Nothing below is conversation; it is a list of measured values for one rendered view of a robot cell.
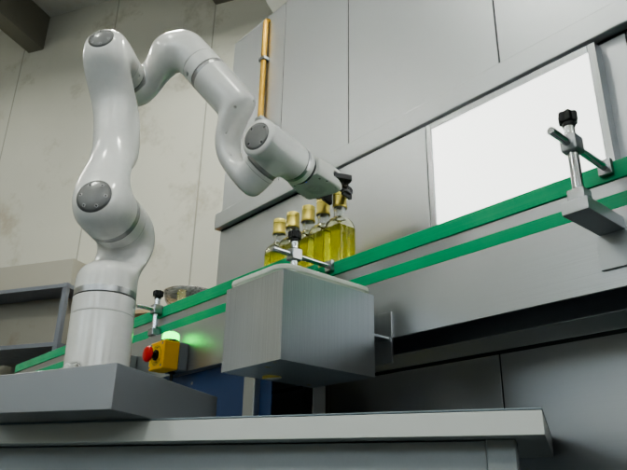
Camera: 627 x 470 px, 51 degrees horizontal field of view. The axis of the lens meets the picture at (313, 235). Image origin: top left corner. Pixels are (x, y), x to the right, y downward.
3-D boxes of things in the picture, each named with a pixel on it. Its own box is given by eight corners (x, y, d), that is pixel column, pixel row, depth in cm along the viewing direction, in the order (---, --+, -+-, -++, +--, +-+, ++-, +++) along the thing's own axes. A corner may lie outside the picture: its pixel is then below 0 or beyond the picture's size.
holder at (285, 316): (396, 380, 123) (393, 301, 129) (280, 359, 106) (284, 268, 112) (332, 391, 135) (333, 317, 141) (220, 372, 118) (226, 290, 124)
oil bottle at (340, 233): (356, 304, 149) (355, 217, 157) (339, 298, 146) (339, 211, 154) (340, 309, 153) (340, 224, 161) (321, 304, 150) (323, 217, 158)
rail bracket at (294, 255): (335, 295, 145) (335, 242, 150) (275, 278, 135) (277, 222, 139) (326, 297, 147) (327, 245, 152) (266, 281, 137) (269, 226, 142)
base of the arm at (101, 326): (99, 381, 111) (110, 278, 119) (15, 392, 118) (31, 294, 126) (166, 398, 127) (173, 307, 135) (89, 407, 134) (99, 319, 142)
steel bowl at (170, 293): (227, 318, 508) (228, 298, 514) (200, 303, 472) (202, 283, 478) (179, 322, 522) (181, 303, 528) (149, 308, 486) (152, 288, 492)
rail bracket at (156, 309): (161, 337, 180) (166, 290, 185) (136, 332, 176) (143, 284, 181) (154, 339, 183) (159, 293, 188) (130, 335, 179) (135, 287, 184)
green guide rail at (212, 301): (292, 291, 143) (293, 256, 146) (288, 290, 142) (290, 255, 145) (14, 385, 265) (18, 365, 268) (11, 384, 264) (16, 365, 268)
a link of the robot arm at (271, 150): (285, 189, 143) (315, 158, 141) (247, 165, 133) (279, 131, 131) (269, 168, 148) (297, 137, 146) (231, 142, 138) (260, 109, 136)
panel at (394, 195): (629, 200, 120) (601, 48, 133) (620, 195, 118) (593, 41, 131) (305, 301, 183) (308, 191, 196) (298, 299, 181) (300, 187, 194)
